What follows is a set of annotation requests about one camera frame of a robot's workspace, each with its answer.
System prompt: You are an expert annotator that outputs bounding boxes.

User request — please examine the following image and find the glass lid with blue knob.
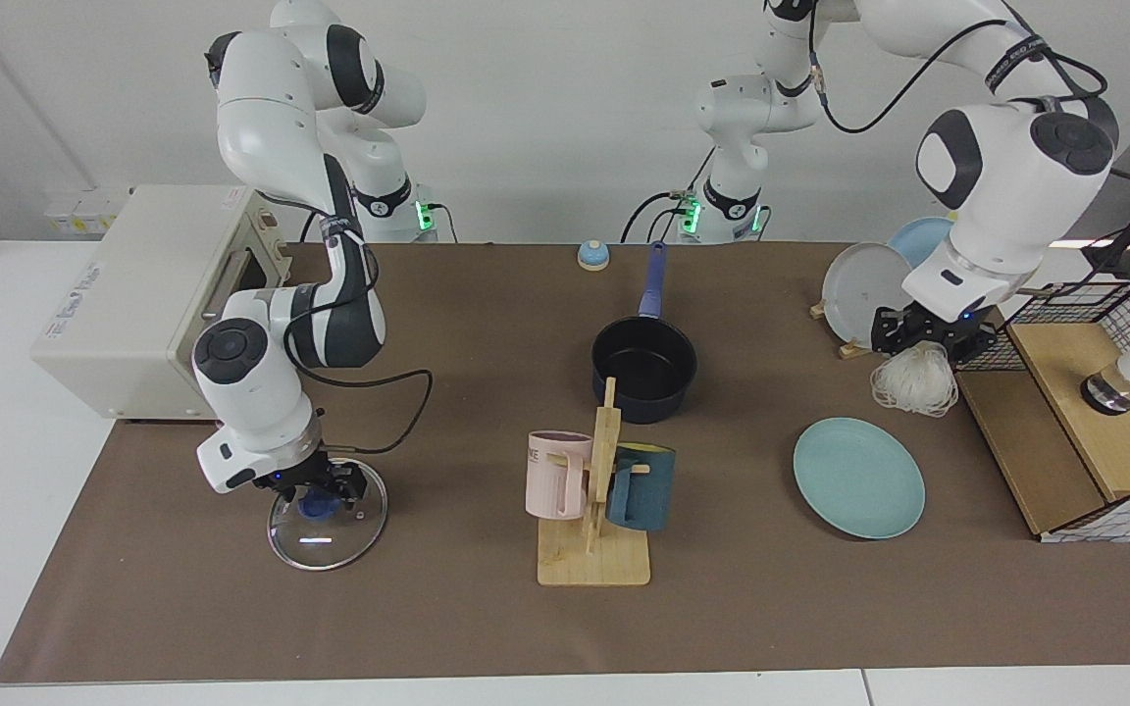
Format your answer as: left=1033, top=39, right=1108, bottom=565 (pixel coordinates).
left=267, top=457, right=389, bottom=572

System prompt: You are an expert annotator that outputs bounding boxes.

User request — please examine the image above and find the white vermicelli bundle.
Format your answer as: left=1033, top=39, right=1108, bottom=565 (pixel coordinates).
left=868, top=340, right=959, bottom=419

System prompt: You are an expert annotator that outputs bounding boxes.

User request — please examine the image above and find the wooden plate rack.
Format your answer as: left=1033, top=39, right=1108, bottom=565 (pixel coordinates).
left=810, top=300, right=882, bottom=360

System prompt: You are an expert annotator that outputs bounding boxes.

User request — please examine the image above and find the grey plate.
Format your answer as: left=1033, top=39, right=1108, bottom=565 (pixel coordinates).
left=821, top=242, right=915, bottom=349

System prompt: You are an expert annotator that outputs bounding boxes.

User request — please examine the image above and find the light blue plate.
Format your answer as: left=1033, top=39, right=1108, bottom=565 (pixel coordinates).
left=887, top=217, right=958, bottom=272

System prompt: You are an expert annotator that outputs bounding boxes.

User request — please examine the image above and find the teal round plate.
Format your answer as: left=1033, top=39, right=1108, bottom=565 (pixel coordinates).
left=793, top=418, right=927, bottom=540

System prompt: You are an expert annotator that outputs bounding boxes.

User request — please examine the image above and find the brown table cloth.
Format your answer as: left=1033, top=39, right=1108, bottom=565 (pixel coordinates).
left=0, top=242, right=1130, bottom=684

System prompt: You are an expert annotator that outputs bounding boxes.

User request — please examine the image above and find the pink ribbed cup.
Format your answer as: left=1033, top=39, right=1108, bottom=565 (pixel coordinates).
left=525, top=430, right=593, bottom=521

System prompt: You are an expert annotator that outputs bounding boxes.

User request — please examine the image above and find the wooden cup stand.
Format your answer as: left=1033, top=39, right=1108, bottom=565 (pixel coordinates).
left=537, top=377, right=652, bottom=587

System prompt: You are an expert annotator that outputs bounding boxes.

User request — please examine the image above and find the pale toaster oven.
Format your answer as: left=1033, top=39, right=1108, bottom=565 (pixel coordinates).
left=30, top=184, right=291, bottom=429

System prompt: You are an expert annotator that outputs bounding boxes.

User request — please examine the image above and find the dark teal cup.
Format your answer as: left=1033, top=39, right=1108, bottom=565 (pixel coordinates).
left=605, top=444, right=677, bottom=532

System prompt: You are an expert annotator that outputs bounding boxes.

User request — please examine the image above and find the wire basket with wooden floor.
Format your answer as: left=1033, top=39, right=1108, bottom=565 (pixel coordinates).
left=953, top=280, right=1130, bottom=543

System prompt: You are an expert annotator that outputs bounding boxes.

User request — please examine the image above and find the black arm upper cable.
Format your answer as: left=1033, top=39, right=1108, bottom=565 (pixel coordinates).
left=805, top=20, right=1110, bottom=135

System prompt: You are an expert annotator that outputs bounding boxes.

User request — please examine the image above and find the black pot with blue handle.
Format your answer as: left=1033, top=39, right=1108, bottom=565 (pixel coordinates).
left=591, top=241, right=698, bottom=425

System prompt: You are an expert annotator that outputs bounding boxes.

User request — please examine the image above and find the black base cable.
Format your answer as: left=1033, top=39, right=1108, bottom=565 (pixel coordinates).
left=621, top=191, right=695, bottom=243

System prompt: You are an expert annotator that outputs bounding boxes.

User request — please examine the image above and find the white wall socket strip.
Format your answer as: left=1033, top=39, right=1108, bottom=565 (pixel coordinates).
left=43, top=186, right=129, bottom=236

